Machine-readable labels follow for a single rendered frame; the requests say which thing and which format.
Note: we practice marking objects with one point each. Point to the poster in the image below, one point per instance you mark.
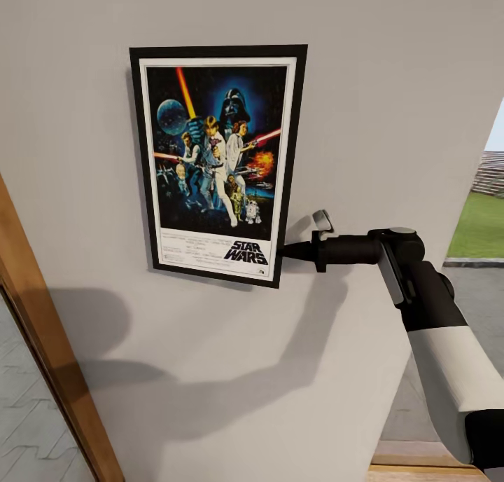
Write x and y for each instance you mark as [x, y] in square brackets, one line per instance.
[218, 129]

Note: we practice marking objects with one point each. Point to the fixed window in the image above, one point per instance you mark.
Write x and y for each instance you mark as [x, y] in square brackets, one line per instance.
[474, 265]

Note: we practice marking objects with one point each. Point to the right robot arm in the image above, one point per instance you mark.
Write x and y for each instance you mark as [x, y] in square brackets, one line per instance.
[464, 392]

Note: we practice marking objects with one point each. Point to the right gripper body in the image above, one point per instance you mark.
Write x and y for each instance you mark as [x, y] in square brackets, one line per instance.
[335, 250]

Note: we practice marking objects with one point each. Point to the door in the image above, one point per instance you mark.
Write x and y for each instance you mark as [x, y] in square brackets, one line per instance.
[50, 430]

